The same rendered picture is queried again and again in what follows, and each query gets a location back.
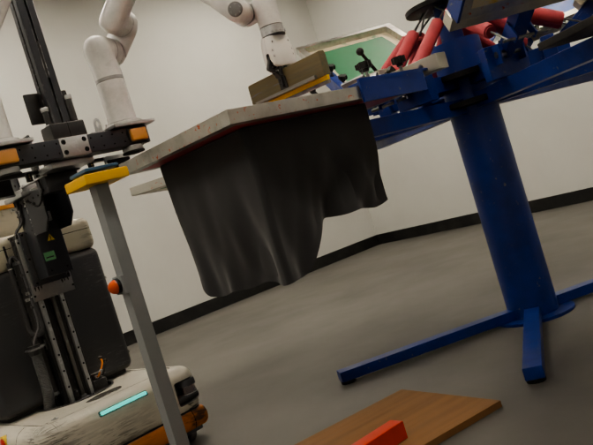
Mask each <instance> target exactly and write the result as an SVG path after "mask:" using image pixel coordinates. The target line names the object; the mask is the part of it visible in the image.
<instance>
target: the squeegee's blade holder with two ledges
mask: <svg viewBox="0 0 593 445"><path fill-rule="evenodd" d="M316 79H319V78H318V76H317V75H313V76H311V77H310V78H308V79H305V80H303V81H301V82H298V83H296V84H295V85H293V86H291V87H288V88H285V89H283V90H281V91H280V92H278V93H276V94H273V95H270V96H268V97H267V98H265V99H263V100H261V101H259V102H256V104H259V103H264V102H270V101H272V100H273V99H275V98H277V97H280V96H282V95H284V94H286V93H288V92H291V91H293V90H295V89H297V88H299V87H302V86H304V85H306V84H308V83H310V82H312V81H314V80H316Z"/></svg>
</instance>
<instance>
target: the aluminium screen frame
mask: <svg viewBox="0 0 593 445"><path fill-rule="evenodd" d="M403 95H404V94H402V95H399V96H396V97H395V98H398V97H400V96H403ZM395 98H392V99H390V100H388V101H385V102H389V101H391V100H393V99H395ZM362 100H363V99H362V95H361V93H360V90H359V87H349V88H344V89H339V90H334V91H329V92H324V93H318V94H309V95H304V96H299V97H294V98H288V99H284V100H279V101H273V102H264V103H259V104H254V105H249V106H243V107H239V108H234V109H226V110H224V111H223V112H221V113H219V114H217V115H215V116H213V117H210V118H208V119H207V120H205V121H203V122H201V123H200V124H197V125H195V126H193V127H192V128H190V129H188V130H186V131H184V132H181V133H179V134H178V135H176V136H174V137H172V138H170V139H168V140H165V141H164V142H162V143H161V144H159V145H157V146H155V147H152V148H150V149H148V150H147V151H145V152H143V153H141V154H139V155H136V156H134V157H132V158H131V159H130V160H128V161H126V162H123V163H121V164H119V167H123V166H127V168H128V171H129V174H130V175H132V174H137V173H140V172H144V171H149V170H143V169H145V168H147V167H149V166H151V165H153V164H156V163H158V162H160V161H162V160H164V159H166V158H168V157H170V156H172V155H175V154H177V153H179V152H181V151H183V150H185V149H186V148H188V147H192V146H194V145H196V144H198V143H200V142H201V141H203V140H206V139H209V138H211V137H213V136H214V135H216V134H218V133H220V132H223V131H226V130H228V129H229V128H231V127H233V126H236V125H241V124H249V123H253V122H258V121H262V120H267V119H271V118H277V117H285V116H289V115H294V114H298V113H303V112H307V111H312V110H316V109H324V108H329V107H333V106H338V105H343V104H347V103H352V102H360V101H362ZM385 102H382V103H380V104H383V103H385ZM380 104H377V105H375V106H372V107H370V108H368V109H371V108H374V107H376V106H379V105H380ZM159 168H160V167H158V168H153V169H150V170H156V169H159ZM141 170H142V171H141Z"/></svg>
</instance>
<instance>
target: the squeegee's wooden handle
mask: <svg viewBox="0 0 593 445"><path fill-rule="evenodd" d="M282 72H283V76H285V77H286V80H287V83H288V86H289V87H291V86H293V85H295V84H296V83H298V82H301V81H303V80H305V79H308V78H310V77H311V76H313V75H317V76H318V78H321V77H323V76H325V75H327V74H329V75H330V74H331V72H330V69H329V66H328V62H327V57H326V54H325V52H324V50H319V51H317V52H315V53H313V54H311V55H309V56H307V57H305V58H303V59H301V60H299V61H297V62H295V63H293V64H291V65H289V66H287V67H285V68H283V69H282ZM248 89H249V92H250V96H251V101H252V104H253V105H254V104H256V102H259V101H261V100H263V99H265V98H267V97H268V96H270V95H273V94H276V93H278V92H280V91H281V88H280V85H279V81H278V79H277V78H276V77H275V76H274V75H273V74H271V75H269V76H267V77H265V78H263V79H261V80H259V81H257V82H255V83H253V84H251V85H249V86H248Z"/></svg>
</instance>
